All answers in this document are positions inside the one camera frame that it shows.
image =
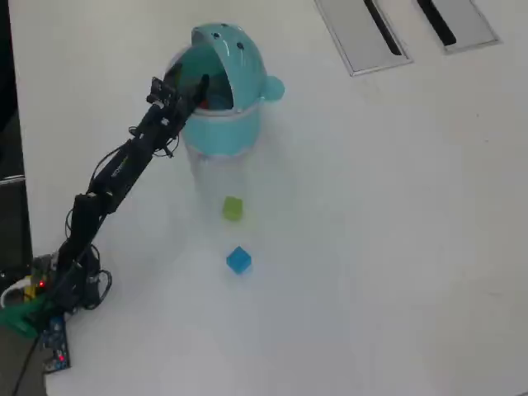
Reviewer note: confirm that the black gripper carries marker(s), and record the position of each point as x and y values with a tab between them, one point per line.
177	113

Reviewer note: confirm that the green cube block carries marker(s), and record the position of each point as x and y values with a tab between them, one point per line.
232	208

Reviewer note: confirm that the blue cube block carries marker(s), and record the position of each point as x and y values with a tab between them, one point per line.
239	260

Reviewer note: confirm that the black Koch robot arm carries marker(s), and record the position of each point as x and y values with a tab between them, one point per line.
123	165

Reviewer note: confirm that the teal whale-shaped bin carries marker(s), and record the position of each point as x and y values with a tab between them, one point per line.
222	132

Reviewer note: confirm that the black furniture beside table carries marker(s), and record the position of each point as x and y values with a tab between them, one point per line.
10	206

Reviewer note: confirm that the small driver board red LED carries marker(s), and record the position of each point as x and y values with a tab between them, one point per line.
41	272

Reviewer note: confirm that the yellow connector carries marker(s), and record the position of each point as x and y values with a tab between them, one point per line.
30	292

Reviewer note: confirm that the green table clamp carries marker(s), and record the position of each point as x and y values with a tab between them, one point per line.
20	319

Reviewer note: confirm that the blue circuit board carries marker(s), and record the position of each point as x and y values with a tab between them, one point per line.
55	342

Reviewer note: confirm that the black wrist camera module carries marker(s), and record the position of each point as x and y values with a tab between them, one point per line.
160	90

